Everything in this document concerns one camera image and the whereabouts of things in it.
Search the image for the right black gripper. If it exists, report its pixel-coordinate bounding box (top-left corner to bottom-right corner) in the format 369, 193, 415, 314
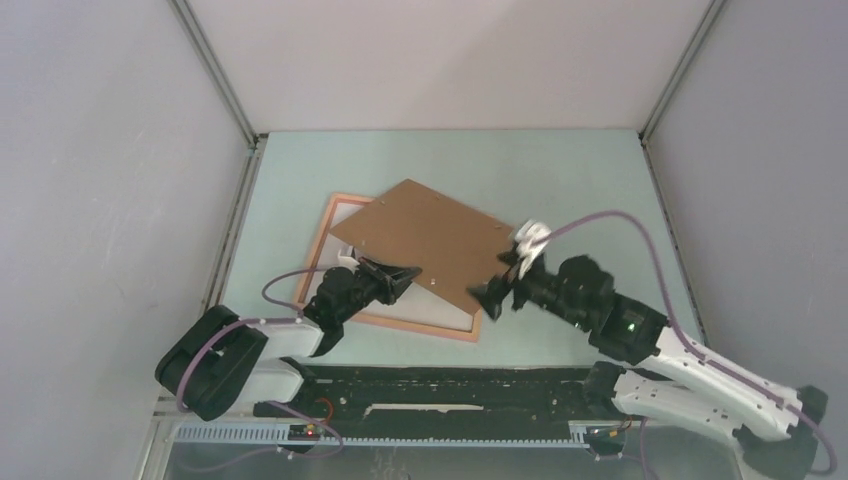
465, 249, 590, 332

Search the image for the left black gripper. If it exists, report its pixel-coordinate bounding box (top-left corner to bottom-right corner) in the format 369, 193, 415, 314
336, 257, 420, 324

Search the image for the landscape photo print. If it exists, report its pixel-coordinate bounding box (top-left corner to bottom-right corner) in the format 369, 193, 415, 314
313, 199, 476, 331

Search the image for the orange wooden picture frame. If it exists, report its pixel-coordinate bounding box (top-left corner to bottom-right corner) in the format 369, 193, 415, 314
292, 192, 484, 344

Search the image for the brown backing board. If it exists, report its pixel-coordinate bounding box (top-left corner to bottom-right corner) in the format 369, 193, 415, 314
330, 179, 514, 315

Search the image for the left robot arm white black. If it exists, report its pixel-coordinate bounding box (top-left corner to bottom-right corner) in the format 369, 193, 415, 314
154, 258, 422, 421

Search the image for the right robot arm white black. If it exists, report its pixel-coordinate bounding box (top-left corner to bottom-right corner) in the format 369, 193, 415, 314
468, 252, 828, 479

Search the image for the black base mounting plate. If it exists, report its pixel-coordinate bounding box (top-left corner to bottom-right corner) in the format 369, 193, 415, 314
254, 365, 648, 442

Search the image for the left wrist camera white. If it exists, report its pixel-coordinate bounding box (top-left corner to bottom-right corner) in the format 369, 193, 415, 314
337, 245, 359, 271

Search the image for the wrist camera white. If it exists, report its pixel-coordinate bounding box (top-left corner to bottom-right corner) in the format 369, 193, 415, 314
513, 220, 552, 279
337, 245, 359, 271

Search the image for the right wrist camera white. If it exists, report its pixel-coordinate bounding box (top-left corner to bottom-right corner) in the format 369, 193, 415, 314
513, 220, 552, 279

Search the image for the left aluminium corner post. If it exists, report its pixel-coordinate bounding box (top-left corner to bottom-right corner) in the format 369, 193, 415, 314
167, 0, 259, 149

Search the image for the aluminium corner post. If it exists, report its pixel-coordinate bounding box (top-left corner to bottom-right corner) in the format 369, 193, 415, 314
167, 0, 259, 149
639, 0, 728, 146

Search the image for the right aluminium corner post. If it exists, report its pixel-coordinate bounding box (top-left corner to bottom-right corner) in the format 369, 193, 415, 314
639, 0, 728, 146

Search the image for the grey cable duct strip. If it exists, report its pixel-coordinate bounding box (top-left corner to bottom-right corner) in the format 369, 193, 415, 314
175, 422, 588, 448

